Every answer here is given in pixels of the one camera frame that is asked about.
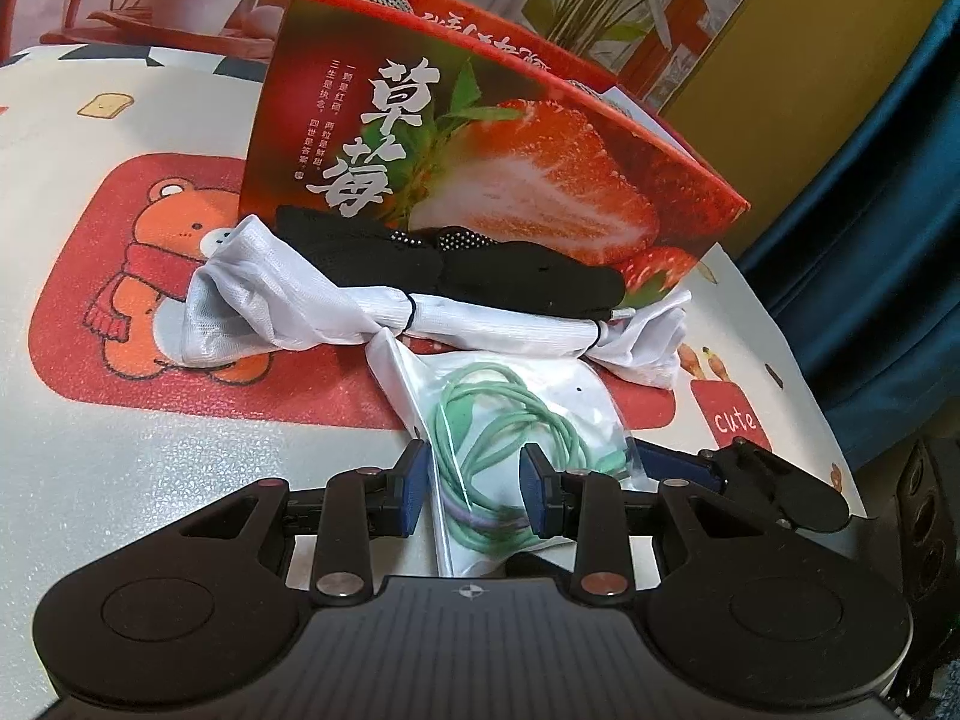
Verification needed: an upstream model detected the bag with green cable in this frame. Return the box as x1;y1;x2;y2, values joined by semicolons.
366;332;652;577

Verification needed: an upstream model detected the white satin sleeve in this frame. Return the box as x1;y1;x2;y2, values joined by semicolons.
153;215;692;388

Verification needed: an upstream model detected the black dotted sock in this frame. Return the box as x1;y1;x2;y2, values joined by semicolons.
275;205;625;320

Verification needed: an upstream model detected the red strawberry cardboard box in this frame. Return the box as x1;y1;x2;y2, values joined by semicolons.
241;0;747;305

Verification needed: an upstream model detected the blue curtain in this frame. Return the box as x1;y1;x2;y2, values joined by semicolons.
737;0;958;466

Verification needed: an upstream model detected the cartoon bear table mat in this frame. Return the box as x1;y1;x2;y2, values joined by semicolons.
0;44;872;691

